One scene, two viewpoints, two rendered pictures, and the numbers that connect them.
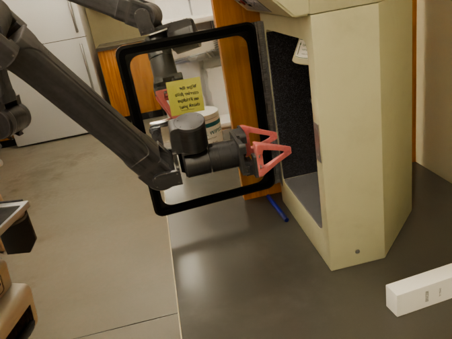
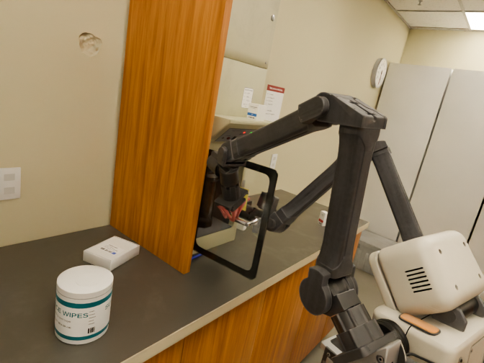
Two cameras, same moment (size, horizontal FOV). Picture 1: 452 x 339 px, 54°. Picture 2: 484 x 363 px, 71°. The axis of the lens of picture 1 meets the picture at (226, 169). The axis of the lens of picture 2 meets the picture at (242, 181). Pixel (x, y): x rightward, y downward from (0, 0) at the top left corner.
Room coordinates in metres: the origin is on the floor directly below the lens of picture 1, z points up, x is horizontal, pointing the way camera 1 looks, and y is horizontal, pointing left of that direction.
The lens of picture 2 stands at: (1.80, 0.82, 1.61)
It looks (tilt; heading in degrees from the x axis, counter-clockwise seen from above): 15 degrees down; 223
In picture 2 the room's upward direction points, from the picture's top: 11 degrees clockwise
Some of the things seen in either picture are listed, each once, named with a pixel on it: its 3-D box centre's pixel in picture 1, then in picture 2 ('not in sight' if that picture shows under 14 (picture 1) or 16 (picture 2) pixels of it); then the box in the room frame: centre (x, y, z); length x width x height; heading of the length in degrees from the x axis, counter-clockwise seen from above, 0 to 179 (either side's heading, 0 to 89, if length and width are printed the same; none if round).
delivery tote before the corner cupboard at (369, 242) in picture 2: not in sight; (361, 248); (-1.82, -0.52, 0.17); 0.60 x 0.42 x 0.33; 94
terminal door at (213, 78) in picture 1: (202, 124); (229, 213); (0.98, 0.03, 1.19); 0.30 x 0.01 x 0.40; 101
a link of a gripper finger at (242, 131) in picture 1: (257, 141); not in sight; (0.88, -0.07, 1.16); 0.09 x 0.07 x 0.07; 96
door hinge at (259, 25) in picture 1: (269, 108); not in sight; (1.01, -0.12, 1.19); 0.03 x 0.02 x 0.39; 6
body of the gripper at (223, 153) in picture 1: (227, 154); not in sight; (0.84, -0.01, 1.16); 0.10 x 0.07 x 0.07; 6
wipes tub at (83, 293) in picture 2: not in sight; (83, 302); (1.48, 0.06, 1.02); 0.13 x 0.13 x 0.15
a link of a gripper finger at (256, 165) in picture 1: (266, 153); not in sight; (0.81, -0.08, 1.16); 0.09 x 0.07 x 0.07; 96
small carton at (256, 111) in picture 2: not in sight; (256, 111); (0.79, -0.10, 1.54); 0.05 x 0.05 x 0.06; 2
